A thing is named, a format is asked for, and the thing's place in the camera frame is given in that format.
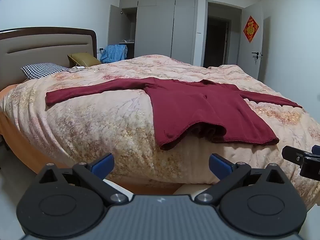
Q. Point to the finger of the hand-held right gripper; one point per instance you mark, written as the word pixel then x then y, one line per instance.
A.
pixel 311 165
pixel 293 155

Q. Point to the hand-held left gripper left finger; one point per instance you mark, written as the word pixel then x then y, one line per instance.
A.
pixel 103 165

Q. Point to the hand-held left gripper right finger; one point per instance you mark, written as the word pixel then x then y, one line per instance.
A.
pixel 220 166

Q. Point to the dark red sweater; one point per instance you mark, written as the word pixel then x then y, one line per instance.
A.
pixel 187 105

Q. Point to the floral beige quilt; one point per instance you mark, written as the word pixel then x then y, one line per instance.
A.
pixel 100 120

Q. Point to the orange bedsheet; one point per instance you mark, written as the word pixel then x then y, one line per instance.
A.
pixel 20 142

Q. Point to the white door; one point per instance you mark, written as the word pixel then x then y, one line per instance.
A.
pixel 250 62

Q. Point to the olive green pillow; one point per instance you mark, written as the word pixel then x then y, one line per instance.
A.
pixel 83 59

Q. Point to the houndstooth pillow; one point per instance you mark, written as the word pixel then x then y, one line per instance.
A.
pixel 45 70

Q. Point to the blue garment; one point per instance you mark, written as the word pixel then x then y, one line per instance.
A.
pixel 115 53

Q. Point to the red diamond door decoration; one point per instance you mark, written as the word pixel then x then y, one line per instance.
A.
pixel 250 29

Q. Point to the brown bed headboard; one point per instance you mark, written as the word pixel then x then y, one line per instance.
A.
pixel 37 47

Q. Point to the grey built-in wardrobe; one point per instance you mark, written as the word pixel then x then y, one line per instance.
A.
pixel 155 25

